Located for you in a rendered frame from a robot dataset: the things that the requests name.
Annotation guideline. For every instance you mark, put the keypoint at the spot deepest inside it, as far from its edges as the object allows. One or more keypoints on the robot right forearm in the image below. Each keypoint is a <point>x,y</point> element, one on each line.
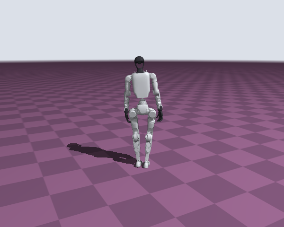
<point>158,100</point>

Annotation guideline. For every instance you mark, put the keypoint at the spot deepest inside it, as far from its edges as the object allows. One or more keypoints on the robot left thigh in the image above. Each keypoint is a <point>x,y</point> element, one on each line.
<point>134,123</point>

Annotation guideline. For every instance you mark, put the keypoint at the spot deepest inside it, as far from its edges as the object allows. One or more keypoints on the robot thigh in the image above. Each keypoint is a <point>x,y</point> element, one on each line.
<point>151,122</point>
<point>134,123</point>

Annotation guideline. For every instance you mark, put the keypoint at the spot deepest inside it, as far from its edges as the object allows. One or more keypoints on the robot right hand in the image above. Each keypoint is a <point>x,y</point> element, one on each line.
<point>160,114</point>

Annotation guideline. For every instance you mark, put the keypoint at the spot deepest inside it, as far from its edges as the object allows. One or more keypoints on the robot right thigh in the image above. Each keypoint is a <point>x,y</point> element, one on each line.
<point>151,122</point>

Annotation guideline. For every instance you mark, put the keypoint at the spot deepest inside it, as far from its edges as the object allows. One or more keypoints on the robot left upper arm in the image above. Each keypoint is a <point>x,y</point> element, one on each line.
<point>128,78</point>

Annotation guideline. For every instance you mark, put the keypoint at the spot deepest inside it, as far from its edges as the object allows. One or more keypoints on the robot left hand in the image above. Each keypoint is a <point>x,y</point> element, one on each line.
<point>126,114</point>

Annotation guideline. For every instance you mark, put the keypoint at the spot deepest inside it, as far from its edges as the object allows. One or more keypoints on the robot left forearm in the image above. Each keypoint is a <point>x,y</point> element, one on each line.
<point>126,102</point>

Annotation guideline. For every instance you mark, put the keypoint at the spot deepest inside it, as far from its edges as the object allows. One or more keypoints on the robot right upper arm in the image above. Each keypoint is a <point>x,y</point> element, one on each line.
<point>154,83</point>

